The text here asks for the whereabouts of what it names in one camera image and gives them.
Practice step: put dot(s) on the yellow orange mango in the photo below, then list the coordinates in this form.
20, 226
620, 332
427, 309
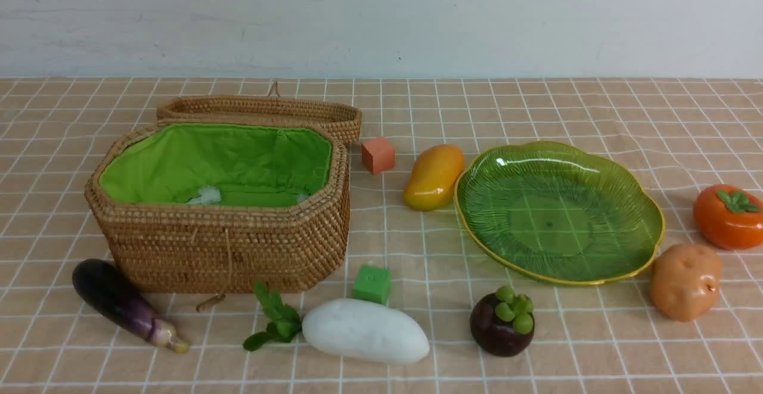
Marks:
433, 177

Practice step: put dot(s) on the white radish green leaves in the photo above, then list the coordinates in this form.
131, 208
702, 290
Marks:
343, 327

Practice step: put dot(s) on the dark purple mangosteen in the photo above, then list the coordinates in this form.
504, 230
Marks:
502, 323

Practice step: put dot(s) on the purple eggplant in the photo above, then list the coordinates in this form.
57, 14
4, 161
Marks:
108, 291

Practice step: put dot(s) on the brown potato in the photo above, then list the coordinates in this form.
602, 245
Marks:
685, 281

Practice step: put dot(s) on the orange persimmon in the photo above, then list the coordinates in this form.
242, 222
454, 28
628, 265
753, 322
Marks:
728, 217

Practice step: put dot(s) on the orange foam cube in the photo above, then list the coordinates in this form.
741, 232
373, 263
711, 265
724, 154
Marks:
378, 155

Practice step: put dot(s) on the wicker basket lid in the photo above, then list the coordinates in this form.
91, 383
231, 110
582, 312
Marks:
342, 121

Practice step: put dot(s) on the green foam cube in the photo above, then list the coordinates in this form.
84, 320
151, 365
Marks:
372, 284

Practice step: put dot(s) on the green glass leaf plate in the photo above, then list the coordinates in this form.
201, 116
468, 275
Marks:
558, 214

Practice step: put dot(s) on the wicker basket green lining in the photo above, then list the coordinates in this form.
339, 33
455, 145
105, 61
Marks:
206, 207

